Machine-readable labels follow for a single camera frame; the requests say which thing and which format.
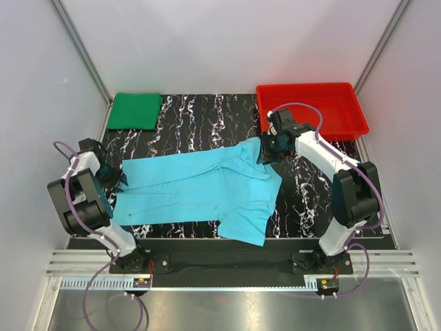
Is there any aluminium front rail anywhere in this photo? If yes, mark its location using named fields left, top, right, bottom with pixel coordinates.
left=46, top=250, right=420, bottom=292

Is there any light blue t shirt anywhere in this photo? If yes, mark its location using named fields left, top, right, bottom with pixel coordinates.
left=113, top=137, right=282, bottom=246

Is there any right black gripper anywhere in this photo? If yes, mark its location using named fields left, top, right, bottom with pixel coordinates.
left=256, top=132, right=289, bottom=166

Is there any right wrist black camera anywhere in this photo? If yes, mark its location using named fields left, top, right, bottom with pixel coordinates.
left=267, top=108, right=297, bottom=135

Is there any red plastic tray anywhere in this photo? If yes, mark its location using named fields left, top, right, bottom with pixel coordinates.
left=256, top=82, right=369, bottom=142

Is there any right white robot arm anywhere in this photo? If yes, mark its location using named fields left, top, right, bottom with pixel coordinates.
left=257, top=125, right=384, bottom=274

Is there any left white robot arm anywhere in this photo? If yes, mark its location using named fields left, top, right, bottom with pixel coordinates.
left=47, top=138, right=153, bottom=273

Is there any purple cable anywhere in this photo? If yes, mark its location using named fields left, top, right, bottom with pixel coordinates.
left=267, top=102, right=385, bottom=299
left=53, top=140, right=149, bottom=330

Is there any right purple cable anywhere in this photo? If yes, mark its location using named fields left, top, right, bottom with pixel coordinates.
left=267, top=102, right=385, bottom=299

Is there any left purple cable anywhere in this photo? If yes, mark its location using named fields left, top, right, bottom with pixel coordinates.
left=53, top=140, right=149, bottom=330

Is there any aluminium corner post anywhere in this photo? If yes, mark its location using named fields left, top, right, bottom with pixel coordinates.
left=354, top=0, right=413, bottom=96
left=49, top=0, right=113, bottom=105

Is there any right aluminium corner post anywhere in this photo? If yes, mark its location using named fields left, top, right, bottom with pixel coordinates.
left=354, top=0, right=413, bottom=96

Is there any folded green t shirt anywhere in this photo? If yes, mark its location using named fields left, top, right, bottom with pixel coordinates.
left=107, top=92, right=163, bottom=130

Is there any left aluminium corner post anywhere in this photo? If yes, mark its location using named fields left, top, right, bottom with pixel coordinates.
left=49, top=0, right=113, bottom=105

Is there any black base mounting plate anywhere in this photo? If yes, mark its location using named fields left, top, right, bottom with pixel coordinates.
left=108, top=237, right=354, bottom=280

